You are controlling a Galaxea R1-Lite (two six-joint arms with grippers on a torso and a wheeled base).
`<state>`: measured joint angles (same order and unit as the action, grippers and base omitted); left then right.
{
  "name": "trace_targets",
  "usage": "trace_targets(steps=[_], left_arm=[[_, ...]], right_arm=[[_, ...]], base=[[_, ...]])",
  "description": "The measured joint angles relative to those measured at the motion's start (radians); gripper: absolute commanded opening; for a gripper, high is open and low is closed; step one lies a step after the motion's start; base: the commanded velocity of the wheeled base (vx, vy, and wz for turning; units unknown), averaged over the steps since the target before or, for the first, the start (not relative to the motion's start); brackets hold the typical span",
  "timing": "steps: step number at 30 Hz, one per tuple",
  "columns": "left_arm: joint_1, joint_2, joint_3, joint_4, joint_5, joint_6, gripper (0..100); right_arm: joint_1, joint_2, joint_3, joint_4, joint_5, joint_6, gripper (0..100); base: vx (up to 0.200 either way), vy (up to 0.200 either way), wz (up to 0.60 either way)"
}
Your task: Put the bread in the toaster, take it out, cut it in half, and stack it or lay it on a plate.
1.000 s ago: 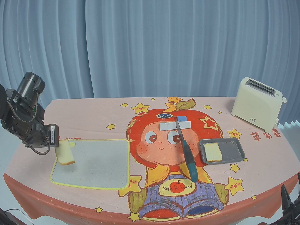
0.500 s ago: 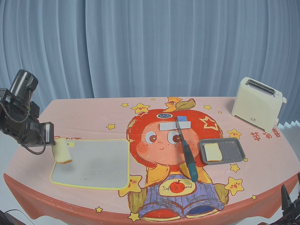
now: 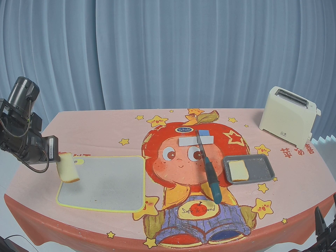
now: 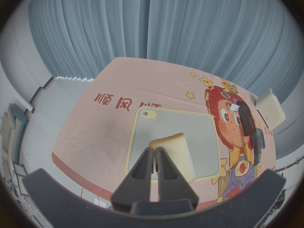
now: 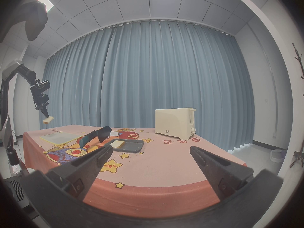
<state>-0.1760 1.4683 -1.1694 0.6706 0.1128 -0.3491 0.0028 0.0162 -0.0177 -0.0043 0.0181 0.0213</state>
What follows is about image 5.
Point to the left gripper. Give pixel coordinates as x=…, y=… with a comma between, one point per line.
x=40, y=98

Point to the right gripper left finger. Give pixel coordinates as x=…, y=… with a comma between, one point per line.
x=83, y=170

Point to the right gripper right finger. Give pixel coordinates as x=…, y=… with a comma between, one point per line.
x=218, y=172

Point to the slice of bread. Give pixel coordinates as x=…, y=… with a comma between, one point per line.
x=48, y=120
x=118, y=144

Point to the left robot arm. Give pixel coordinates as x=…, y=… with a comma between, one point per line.
x=11, y=68

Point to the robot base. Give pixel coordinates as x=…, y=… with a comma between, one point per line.
x=19, y=168

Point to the cream toaster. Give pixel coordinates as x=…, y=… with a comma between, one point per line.
x=171, y=121

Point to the cutting board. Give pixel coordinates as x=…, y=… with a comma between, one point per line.
x=60, y=138

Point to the white knife rest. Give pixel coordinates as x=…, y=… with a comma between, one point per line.
x=115, y=134

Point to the dark grey tray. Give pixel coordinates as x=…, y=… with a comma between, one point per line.
x=133, y=147

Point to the white floor bin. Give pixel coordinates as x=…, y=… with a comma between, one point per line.
x=277, y=156

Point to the blue curtain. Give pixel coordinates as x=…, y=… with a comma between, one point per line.
x=152, y=79

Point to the dark wooden coat stand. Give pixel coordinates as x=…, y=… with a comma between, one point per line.
x=299, y=63

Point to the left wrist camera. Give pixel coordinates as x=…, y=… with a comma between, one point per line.
x=44, y=84

